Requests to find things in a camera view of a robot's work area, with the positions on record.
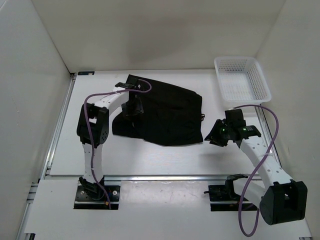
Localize black shorts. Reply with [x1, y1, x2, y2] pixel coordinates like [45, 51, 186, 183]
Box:
[112, 74, 204, 146]

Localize aluminium left side rail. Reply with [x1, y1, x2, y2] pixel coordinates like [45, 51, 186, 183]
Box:
[15, 72, 78, 240]

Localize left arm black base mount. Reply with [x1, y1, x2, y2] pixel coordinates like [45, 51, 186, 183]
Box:
[73, 182, 121, 211]

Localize aluminium right side rail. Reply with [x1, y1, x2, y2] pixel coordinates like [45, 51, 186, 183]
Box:
[254, 104, 282, 169]

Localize aluminium rail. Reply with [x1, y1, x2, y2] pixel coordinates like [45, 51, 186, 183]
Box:
[15, 72, 78, 240]
[104, 174, 230, 181]
[254, 104, 282, 169]

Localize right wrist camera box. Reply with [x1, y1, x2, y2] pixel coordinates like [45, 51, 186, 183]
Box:
[224, 109, 247, 129]

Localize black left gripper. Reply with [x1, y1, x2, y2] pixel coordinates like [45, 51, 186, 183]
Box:
[120, 96, 144, 121]

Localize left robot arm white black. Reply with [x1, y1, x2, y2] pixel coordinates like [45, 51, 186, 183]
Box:
[76, 76, 152, 207]

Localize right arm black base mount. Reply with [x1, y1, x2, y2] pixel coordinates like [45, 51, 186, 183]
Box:
[203, 174, 248, 212]

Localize aluminium front rail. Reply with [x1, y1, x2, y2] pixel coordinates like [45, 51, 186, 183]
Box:
[104, 174, 230, 181]

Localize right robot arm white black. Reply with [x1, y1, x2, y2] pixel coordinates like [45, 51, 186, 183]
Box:
[205, 107, 308, 226]

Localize white perforated plastic basket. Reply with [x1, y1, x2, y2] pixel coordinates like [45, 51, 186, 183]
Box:
[214, 56, 272, 108]

